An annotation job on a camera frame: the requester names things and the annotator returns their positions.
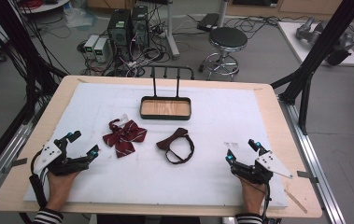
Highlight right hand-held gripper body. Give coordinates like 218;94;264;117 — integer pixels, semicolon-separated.
230;150;294;186

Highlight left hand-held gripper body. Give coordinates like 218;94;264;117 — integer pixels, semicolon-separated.
33;138;91;176

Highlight striped red bow tie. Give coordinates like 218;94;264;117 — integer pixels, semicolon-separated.
102;114;149;159

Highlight dark red bow tie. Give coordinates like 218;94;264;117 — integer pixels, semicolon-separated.
155;127;196;165

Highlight black rack with wooden tray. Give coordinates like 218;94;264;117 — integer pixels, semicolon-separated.
139;64;196;121

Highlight person's right hand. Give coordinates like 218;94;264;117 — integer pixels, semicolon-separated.
238;177;268;217

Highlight person's left hand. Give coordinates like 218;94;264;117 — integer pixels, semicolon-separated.
45;169;81;212

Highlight thin wooden stick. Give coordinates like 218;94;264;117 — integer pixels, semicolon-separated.
283;188;309;215

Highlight white foam board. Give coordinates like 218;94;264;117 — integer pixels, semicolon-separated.
22;81;290;210

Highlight person's dark lap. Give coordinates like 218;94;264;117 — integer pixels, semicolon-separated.
95;214;201;224

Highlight white power supply unit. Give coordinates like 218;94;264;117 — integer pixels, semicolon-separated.
92;37;110;63
83;34;101;61

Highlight white floor platform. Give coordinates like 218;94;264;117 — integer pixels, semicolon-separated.
276;21;354;68

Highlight black round stool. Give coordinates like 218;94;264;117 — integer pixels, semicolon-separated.
198;26;249;83

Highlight large black computer tower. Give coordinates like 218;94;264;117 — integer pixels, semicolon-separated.
106;8;133;62

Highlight clear plastic bag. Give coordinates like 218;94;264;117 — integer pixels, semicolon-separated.
64;7;100;31

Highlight slim black computer tower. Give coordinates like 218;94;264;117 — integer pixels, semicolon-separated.
130;5;150;51

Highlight white round table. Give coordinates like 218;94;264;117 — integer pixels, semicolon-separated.
18;0;72;15

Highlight flat black box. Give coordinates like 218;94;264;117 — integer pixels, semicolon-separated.
196;12;221;33

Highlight right hand-held gripper cable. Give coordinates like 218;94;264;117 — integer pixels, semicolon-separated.
241;174;274;224

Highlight hand-held gripper cable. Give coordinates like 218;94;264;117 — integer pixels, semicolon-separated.
28;150;50;209
241;174;274;224

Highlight left hand-held gripper cable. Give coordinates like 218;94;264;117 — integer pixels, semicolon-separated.
28;150;50;209

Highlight metal clamp bracket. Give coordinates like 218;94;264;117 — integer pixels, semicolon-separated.
296;170;319;185
1;157;29;175

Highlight tangle of floor cables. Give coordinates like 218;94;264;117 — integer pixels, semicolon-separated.
77;6;173;78

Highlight black frame with cables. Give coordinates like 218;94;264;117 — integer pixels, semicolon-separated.
0;0;70;125

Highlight black frame strut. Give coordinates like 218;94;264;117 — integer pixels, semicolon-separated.
270;0;354;135

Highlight grey table leg post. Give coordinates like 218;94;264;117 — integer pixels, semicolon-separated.
164;0;181;61

